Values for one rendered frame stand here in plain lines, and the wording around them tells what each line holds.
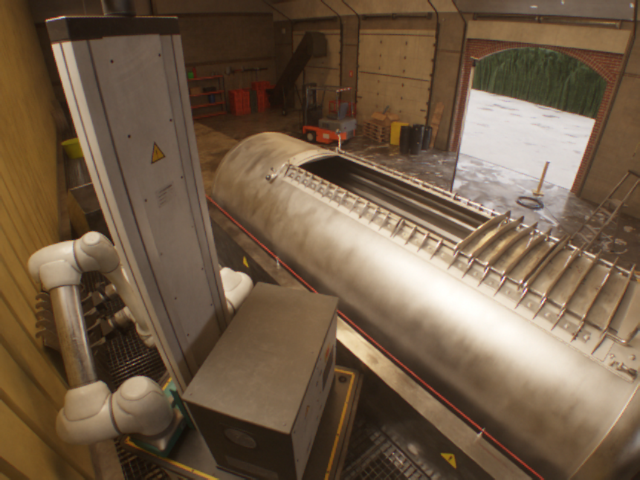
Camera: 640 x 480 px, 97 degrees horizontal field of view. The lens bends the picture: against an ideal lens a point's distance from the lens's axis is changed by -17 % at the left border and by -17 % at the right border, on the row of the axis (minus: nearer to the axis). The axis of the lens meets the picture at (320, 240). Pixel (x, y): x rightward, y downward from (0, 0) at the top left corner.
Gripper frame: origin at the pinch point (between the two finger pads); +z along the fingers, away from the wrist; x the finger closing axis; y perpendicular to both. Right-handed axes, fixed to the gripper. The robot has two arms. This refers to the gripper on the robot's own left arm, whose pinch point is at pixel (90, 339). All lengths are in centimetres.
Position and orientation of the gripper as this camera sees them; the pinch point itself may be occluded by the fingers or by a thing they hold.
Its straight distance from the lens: 202.7
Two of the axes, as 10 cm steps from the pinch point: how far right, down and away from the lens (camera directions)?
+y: -1.8, -7.5, -6.4
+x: 6.2, 4.2, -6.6
